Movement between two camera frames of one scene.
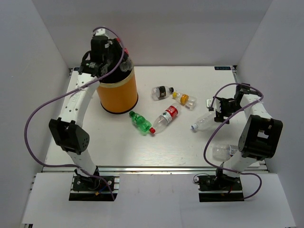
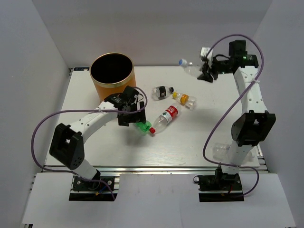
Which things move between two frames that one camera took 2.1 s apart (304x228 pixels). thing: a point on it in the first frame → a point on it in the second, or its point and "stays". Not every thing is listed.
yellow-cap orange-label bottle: x=186 y=100 stays
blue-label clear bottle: x=222 y=152 stays
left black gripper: x=118 y=52 → x=139 y=117
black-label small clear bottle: x=159 y=92 stays
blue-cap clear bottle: x=206 y=122 → x=192 y=68
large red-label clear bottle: x=164 y=119 stays
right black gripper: x=221 y=118 → x=205 y=75
